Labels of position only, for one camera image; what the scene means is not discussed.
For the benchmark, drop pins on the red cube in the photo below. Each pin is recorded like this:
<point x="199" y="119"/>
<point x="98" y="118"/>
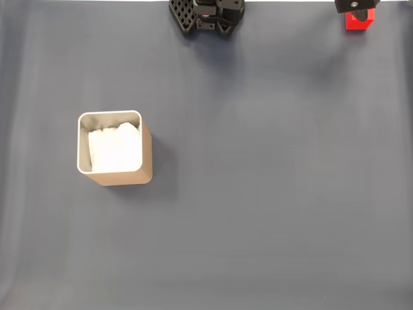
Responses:
<point x="355" y="26"/>

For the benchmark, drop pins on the tan square open box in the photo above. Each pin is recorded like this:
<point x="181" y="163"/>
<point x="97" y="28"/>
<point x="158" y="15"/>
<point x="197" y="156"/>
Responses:
<point x="129" y="179"/>

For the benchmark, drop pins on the white crumpled tissue paper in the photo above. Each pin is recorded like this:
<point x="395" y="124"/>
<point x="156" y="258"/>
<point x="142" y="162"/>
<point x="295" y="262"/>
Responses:
<point x="113" y="151"/>

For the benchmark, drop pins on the silver metal table frame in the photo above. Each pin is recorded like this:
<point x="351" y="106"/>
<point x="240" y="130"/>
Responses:
<point x="64" y="0"/>

